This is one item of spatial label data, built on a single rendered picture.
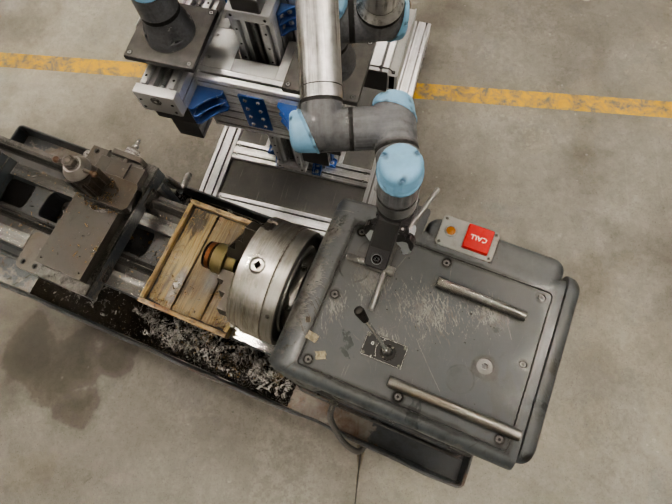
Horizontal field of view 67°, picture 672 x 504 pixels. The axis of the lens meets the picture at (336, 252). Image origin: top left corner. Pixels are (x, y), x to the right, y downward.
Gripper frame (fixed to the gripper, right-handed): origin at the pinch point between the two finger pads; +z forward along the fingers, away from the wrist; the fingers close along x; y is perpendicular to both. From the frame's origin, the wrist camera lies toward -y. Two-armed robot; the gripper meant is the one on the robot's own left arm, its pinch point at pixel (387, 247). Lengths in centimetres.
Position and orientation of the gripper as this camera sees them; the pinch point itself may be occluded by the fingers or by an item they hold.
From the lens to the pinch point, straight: 114.1
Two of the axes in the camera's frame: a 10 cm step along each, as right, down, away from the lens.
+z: 0.6, 3.2, 9.5
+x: -9.2, -3.5, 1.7
